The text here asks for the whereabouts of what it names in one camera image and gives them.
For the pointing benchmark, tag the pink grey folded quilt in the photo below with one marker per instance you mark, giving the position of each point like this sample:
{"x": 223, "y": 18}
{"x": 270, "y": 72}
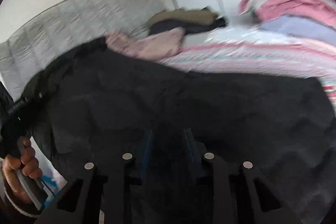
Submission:
{"x": 321, "y": 11}

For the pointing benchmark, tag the olive green folded garment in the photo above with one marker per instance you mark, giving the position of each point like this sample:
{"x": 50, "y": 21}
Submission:
{"x": 204, "y": 17}

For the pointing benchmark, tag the patterned red green blanket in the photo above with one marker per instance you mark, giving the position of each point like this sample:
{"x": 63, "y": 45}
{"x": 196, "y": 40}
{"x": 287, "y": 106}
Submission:
{"x": 249, "y": 50}

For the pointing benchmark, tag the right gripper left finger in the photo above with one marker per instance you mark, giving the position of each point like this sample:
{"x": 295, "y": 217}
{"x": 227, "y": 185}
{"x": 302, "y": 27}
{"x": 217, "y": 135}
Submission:
{"x": 93, "y": 190}

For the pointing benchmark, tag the light blue folded blanket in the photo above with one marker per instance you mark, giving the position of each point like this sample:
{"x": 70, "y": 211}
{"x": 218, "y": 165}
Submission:
{"x": 301, "y": 27}

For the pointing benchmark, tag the person's left hand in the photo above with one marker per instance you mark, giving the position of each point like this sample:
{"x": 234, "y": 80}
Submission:
{"x": 29, "y": 165}

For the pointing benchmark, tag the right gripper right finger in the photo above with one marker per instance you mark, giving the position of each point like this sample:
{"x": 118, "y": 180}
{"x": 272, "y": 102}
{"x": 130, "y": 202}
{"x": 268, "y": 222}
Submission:
{"x": 233, "y": 195}

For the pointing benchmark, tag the pink floral garment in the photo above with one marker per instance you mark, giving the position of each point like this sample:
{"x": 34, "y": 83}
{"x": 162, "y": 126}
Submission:
{"x": 152, "y": 48}

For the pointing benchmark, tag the dark navy folded garment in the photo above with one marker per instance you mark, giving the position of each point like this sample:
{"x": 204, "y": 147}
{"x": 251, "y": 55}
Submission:
{"x": 190, "y": 28}

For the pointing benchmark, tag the black quilted puffer jacket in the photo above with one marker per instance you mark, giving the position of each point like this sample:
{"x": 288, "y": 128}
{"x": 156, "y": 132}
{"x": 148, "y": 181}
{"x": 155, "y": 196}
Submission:
{"x": 98, "y": 103}

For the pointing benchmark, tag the grey quilted headboard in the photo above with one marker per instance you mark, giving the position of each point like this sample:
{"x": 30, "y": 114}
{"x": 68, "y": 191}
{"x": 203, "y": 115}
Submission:
{"x": 65, "y": 26}

